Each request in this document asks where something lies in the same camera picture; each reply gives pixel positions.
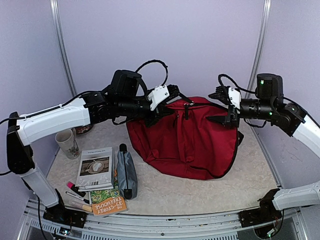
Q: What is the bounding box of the floral ceramic mug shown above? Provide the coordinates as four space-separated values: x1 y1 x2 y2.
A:
55 129 80 160

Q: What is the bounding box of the black pen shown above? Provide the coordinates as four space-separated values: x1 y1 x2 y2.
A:
65 191 90 205

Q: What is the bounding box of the orange treehouse book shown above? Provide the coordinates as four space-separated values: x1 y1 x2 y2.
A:
89 170 128 217

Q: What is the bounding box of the white coffee cover book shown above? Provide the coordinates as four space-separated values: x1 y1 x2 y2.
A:
75 147 114 192

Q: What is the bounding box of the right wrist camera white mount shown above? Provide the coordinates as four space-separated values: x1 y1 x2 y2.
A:
215 86 242 110

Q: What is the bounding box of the grey pencil case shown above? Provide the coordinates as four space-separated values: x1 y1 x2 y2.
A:
116 143 138 200

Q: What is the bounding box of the right aluminium corner post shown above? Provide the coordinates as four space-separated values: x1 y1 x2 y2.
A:
248 0 272 91

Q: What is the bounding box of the red floral round tin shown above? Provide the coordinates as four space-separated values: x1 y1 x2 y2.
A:
75 124 93 135

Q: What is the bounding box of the left aluminium corner post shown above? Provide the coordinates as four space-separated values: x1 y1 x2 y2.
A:
50 0 78 97

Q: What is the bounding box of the aluminium front rail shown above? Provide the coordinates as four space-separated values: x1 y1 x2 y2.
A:
18 198 308 240

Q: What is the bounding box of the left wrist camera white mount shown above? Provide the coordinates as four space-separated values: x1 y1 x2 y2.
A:
147 84 180 111

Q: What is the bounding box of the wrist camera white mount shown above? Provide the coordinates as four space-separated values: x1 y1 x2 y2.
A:
147 84 180 111
215 86 242 110

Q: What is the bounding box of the pink highlighter marker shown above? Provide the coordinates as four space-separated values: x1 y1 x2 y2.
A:
66 181 86 197

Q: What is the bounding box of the red student backpack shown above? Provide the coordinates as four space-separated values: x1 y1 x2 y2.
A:
126 96 244 180

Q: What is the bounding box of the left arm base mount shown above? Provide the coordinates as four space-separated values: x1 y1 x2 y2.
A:
43 201 87 228

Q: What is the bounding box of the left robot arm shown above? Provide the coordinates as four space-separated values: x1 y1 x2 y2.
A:
6 70 180 223

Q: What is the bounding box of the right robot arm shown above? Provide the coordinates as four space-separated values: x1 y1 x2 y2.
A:
207 73 320 222

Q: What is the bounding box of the aluminium corner post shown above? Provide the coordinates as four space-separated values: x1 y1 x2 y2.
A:
248 0 272 91
50 0 78 97

